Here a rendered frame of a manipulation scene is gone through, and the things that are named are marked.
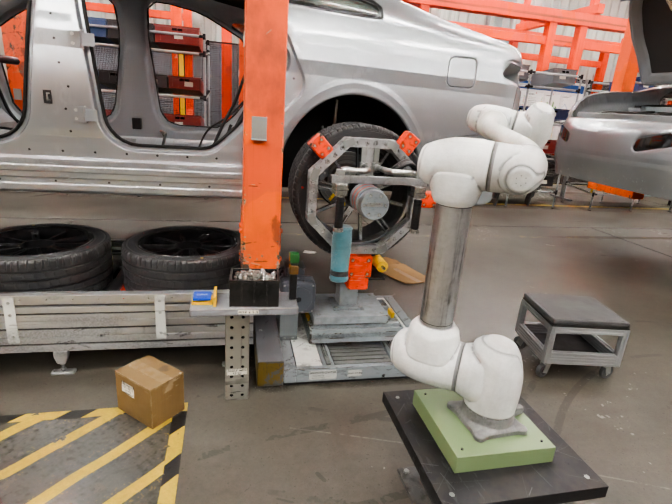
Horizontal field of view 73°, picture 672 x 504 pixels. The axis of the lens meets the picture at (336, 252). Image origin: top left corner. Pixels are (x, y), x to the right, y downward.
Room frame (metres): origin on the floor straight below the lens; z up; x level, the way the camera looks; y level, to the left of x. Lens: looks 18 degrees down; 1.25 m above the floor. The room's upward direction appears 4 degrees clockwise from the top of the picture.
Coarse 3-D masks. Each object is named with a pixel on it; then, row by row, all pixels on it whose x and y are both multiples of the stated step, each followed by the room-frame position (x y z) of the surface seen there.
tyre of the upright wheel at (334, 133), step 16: (336, 128) 2.17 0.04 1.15; (352, 128) 2.15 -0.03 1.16; (368, 128) 2.17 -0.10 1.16; (384, 128) 2.20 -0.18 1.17; (304, 144) 2.30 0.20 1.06; (304, 160) 2.11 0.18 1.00; (416, 160) 2.23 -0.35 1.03; (304, 176) 2.10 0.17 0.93; (288, 192) 2.28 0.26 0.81; (304, 192) 2.10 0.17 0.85; (304, 208) 2.10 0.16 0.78; (304, 224) 2.11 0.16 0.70; (320, 240) 2.12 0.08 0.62; (400, 240) 2.22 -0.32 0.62
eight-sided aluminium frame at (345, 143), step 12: (336, 144) 2.10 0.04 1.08; (348, 144) 2.06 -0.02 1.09; (360, 144) 2.08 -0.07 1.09; (372, 144) 2.09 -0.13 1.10; (384, 144) 2.13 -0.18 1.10; (396, 144) 2.11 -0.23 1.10; (336, 156) 2.05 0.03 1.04; (396, 156) 2.12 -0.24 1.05; (312, 168) 2.04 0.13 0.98; (324, 168) 2.04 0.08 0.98; (408, 168) 2.13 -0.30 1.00; (312, 180) 2.03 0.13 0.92; (312, 192) 2.07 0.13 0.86; (312, 204) 2.03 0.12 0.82; (408, 204) 2.18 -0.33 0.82; (312, 216) 2.03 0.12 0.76; (408, 216) 2.17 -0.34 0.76; (324, 228) 2.04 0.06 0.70; (396, 228) 2.17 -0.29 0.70; (408, 228) 2.14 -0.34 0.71; (384, 240) 2.16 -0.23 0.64; (396, 240) 2.13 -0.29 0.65; (360, 252) 2.09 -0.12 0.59; (372, 252) 2.10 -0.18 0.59; (384, 252) 2.11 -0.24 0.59
